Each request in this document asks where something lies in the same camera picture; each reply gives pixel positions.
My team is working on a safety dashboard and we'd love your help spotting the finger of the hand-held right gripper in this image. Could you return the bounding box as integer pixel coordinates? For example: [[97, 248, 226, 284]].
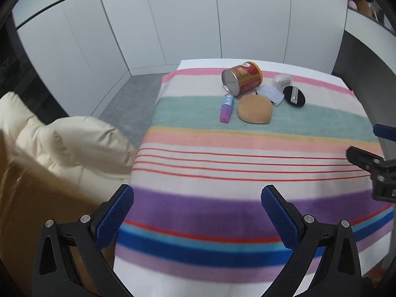
[[346, 145, 396, 188], [373, 124, 396, 138]]

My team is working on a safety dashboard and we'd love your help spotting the red can with gold lid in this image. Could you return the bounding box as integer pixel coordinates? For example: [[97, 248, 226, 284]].
[[221, 61, 263, 96]]

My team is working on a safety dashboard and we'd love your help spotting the cream puffer jacket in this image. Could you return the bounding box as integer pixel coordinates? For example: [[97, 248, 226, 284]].
[[0, 92, 138, 189]]

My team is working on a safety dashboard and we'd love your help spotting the brown cardboard box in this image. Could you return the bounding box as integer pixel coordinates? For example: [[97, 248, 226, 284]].
[[0, 127, 118, 297]]

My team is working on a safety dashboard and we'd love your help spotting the clear small plastic box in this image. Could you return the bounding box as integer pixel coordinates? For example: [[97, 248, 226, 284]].
[[272, 74, 293, 89]]

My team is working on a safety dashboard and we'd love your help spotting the purple tube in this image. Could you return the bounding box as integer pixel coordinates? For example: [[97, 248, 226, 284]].
[[220, 94, 234, 123]]

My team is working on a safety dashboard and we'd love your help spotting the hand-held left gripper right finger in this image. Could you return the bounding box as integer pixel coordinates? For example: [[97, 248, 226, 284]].
[[260, 185, 362, 297]]

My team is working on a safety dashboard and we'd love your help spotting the tan makeup sponge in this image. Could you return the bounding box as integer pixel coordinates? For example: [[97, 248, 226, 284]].
[[237, 94, 273, 124]]

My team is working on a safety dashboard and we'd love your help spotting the brown patterned box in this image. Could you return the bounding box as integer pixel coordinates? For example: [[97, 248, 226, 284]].
[[356, 0, 376, 17]]

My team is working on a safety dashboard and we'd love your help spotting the black powder puff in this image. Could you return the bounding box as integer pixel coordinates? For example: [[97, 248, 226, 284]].
[[283, 86, 306, 107]]

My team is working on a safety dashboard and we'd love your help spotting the light blue translucent case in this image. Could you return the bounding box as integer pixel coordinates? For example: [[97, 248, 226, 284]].
[[256, 85, 285, 106]]

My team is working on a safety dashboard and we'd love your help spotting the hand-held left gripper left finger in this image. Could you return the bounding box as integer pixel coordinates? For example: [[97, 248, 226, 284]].
[[32, 184, 135, 297]]

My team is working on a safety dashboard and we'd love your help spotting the black glass wall panel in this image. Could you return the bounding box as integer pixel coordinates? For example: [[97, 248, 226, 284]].
[[0, 22, 72, 124]]

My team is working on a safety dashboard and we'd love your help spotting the striped blanket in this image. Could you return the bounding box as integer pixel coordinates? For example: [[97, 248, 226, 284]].
[[113, 66, 396, 285]]

